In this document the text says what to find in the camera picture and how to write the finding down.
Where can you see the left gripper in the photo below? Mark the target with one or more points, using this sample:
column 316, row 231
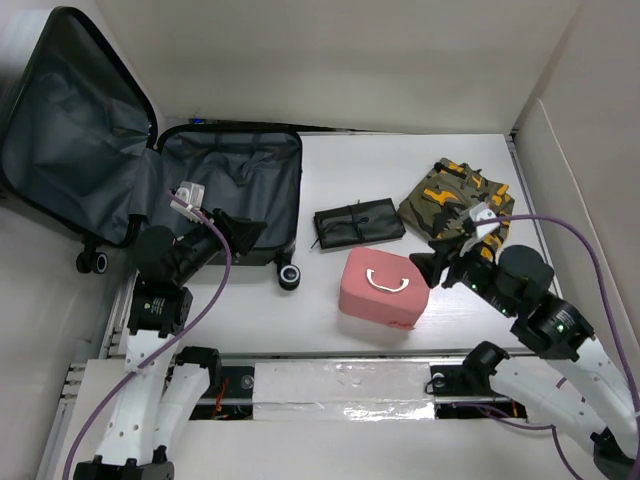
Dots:
column 241, row 230

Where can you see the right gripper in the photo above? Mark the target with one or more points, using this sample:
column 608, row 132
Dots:
column 430, row 264

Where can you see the camouflage shorts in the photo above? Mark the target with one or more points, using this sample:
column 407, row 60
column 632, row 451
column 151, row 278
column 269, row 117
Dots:
column 435, row 206

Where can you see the pink toiletry case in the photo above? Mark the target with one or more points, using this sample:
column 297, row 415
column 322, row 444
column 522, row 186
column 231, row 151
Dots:
column 383, row 288

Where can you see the black roll-up pouch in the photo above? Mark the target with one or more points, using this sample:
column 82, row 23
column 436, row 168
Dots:
column 357, row 224

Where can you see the black space-print suitcase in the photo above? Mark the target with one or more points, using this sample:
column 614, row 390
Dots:
column 80, row 142

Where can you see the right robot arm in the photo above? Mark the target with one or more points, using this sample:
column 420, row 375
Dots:
column 601, row 412

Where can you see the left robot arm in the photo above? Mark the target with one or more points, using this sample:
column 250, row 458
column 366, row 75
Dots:
column 131, row 432

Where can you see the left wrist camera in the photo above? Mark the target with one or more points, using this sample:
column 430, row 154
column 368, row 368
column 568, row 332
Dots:
column 192, row 194

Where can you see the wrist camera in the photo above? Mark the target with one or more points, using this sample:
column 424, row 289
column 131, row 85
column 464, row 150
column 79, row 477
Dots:
column 475, row 214
column 192, row 194

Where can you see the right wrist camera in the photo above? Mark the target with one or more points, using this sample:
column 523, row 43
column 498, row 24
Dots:
column 475, row 214

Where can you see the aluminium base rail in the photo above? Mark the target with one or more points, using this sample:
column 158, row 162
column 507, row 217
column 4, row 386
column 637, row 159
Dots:
column 261, row 321

